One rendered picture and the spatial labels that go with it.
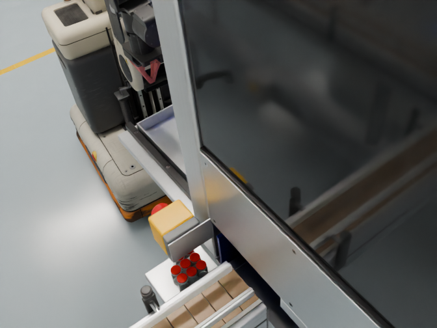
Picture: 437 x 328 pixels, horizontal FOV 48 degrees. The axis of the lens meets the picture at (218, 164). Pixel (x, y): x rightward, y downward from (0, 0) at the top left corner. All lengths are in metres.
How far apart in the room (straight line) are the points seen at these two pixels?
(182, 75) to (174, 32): 0.07
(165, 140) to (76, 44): 0.78
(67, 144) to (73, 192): 0.34
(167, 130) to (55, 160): 1.39
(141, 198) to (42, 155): 0.78
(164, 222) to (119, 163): 1.20
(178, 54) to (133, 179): 1.38
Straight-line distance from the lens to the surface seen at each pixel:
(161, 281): 1.01
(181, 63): 0.66
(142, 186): 2.01
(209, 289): 0.93
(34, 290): 2.18
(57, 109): 2.91
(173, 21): 0.63
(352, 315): 0.64
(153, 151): 1.20
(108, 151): 2.14
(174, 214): 0.91
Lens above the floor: 1.75
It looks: 48 degrees down
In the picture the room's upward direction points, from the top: 7 degrees counter-clockwise
